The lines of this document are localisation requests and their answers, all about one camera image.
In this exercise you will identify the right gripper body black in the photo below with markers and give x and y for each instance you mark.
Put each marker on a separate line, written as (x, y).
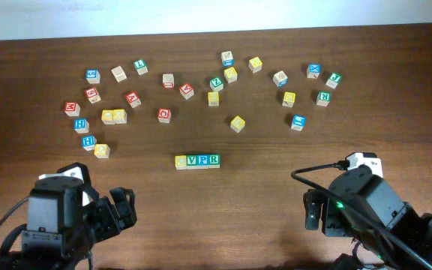
(327, 213)

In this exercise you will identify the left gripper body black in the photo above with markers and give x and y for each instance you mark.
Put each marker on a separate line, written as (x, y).
(108, 216)

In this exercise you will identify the yellow C block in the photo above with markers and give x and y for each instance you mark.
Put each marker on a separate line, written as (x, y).
(181, 162)

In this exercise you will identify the green V block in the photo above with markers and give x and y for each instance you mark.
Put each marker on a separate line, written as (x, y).
(192, 162)

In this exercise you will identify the blue P block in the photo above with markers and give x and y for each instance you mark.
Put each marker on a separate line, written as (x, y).
(202, 161)

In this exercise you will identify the green r block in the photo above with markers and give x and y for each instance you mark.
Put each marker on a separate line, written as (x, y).
(323, 98)
(214, 161)

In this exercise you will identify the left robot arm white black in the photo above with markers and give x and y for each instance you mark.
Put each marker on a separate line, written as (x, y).
(66, 218)

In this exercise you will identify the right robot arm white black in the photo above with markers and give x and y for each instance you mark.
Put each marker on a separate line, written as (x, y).
(360, 204)

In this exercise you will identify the yellow O block lower left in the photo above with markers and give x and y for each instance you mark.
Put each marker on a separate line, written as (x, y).
(101, 150)

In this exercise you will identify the blue H block lower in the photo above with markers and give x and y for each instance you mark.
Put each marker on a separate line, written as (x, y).
(89, 142)

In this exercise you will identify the blue h block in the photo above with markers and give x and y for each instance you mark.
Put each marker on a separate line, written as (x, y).
(81, 126)
(89, 142)

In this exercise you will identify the blue L block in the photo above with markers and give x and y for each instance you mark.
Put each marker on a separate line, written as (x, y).
(298, 122)

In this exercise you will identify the yellow G block pair right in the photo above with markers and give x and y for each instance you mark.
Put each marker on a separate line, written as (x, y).
(119, 116)

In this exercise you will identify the blue H block upper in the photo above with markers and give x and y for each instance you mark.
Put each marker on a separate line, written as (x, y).
(81, 126)

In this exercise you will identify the yellow O block pair left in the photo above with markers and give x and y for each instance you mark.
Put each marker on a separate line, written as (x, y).
(107, 117)

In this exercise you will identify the red O block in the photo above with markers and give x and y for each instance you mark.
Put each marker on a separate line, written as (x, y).
(164, 115)

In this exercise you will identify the red A block left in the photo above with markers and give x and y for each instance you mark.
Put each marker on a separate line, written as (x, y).
(133, 99)

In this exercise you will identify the red a block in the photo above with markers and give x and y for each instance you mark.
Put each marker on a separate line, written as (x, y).
(186, 91)
(133, 99)

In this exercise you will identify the red M block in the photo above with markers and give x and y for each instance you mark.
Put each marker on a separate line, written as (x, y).
(72, 109)

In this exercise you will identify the yellow umbrella block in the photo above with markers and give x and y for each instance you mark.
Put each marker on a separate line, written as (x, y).
(237, 124)

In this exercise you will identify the red 9 block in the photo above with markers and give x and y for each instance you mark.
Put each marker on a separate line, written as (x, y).
(92, 95)

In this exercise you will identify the green J block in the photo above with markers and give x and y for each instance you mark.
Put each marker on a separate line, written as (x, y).
(333, 80)

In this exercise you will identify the plain wooden block top left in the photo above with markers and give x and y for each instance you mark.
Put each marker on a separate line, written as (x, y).
(119, 74)

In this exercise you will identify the red A block centre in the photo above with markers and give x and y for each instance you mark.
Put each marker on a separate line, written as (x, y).
(186, 91)

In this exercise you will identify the wooden block red side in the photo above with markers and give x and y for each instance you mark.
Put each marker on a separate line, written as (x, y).
(168, 80)

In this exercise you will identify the wooden D block blue side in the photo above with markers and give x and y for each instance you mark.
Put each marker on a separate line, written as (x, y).
(280, 79)

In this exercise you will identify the blue S block left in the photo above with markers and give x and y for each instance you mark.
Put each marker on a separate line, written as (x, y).
(92, 76)

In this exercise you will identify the blue X block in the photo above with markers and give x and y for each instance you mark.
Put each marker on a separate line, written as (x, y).
(313, 71)

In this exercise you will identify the green L block top left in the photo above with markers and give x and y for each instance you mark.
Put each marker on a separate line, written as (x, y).
(141, 67)

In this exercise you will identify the yellow block top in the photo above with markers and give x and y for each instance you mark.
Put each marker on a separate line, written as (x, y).
(255, 64)

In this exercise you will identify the green Z block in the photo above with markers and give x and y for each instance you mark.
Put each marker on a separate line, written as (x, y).
(216, 84)

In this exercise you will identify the yellow block upper centre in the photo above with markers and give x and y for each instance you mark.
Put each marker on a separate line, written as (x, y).
(230, 74)

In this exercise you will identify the wooden block blue side top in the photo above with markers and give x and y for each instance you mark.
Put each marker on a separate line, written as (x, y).
(227, 59)

